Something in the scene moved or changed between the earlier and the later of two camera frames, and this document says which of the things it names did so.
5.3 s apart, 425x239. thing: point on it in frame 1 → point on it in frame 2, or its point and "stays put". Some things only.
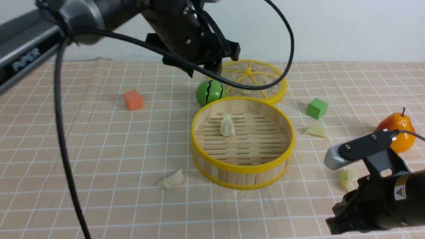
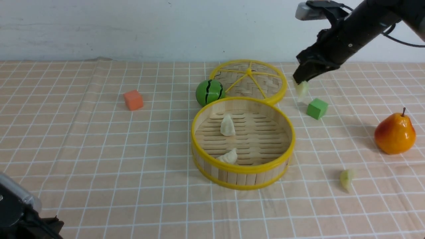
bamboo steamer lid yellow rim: x=250 y=72 stays put
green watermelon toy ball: x=209 y=91 stays put
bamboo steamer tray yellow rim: x=241 y=143 stays put
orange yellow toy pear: x=401 y=143 stays put
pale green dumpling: x=346 y=178 stays put
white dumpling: x=227 y=128 stays put
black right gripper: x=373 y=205 → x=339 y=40
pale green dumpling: x=317 y=130 → x=302 y=90
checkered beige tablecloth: x=126 y=128 stays put
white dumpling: x=173 y=182 → x=230 y=157
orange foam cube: x=133 y=100 stays put
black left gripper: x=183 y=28 → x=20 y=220
